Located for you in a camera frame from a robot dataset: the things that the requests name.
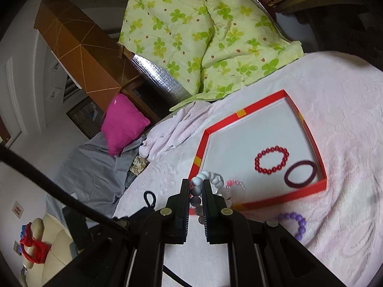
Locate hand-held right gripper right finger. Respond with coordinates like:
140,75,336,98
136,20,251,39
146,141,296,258
202,180,348,287

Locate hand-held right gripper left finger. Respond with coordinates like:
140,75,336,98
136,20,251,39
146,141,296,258
42,179,191,287

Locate white bead bracelet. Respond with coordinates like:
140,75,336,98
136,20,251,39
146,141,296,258
189,170,232,225

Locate pink clear bead bracelet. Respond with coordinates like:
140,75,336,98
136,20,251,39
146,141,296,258
226,179,246,199

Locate red shallow cardboard box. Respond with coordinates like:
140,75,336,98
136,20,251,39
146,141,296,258
188,89,328,213

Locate dark red bangle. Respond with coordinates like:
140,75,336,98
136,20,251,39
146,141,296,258
284,160,319,189

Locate red bead bracelet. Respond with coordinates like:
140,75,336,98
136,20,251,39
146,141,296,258
254,145,290,175

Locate small patterned pouch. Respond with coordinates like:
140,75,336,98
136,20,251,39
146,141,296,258
130,156,149,174

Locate grey blanket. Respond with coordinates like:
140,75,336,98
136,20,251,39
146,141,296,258
45,133,150,219

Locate magenta pillow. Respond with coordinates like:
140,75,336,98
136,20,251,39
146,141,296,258
101,93,151,156

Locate dark object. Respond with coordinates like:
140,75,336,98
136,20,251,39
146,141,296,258
63,208,90,248

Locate cream sofa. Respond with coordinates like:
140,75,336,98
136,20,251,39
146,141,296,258
18,212,78,287

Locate silver foil mat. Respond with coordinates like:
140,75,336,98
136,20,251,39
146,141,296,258
130,52,192,102

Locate pale pink fleece blanket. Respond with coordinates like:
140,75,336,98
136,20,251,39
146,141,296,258
112,51,383,287

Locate green clover print quilt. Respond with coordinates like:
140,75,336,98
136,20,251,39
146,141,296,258
118,0,303,112

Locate wooden headboard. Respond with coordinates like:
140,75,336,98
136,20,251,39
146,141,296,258
34,0,162,123

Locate black hair tie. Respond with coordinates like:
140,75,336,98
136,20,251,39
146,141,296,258
143,191,158,209

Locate purple bead bracelet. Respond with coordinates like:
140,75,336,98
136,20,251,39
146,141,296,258
277,212,307,240

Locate black cable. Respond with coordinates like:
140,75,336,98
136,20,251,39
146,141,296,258
0,146,132,237

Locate red bag straps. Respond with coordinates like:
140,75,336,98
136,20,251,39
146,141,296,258
19,223,51,264

